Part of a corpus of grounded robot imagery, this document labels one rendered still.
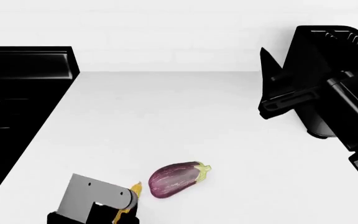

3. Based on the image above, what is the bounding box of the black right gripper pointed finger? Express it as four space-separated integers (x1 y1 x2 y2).
260 47 291 101

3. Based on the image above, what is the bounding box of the black right gripper slotted finger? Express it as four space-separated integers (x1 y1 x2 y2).
257 85 323 121

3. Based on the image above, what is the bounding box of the purple striped eggplant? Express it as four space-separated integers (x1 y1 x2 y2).
148 161 213 200

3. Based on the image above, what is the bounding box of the yellow banana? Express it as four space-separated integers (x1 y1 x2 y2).
113 181 144 223

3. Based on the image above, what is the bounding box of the black stove cooktop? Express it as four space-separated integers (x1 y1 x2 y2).
0 45 81 207

